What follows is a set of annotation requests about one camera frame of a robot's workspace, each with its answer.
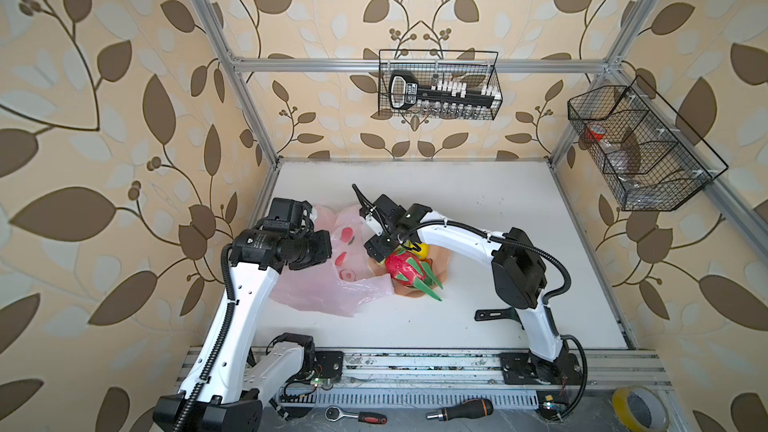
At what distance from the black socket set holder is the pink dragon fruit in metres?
0.45

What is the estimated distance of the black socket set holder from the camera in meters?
0.84

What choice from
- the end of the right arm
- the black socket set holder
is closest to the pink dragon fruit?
the end of the right arm

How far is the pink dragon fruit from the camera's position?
32.4 inches
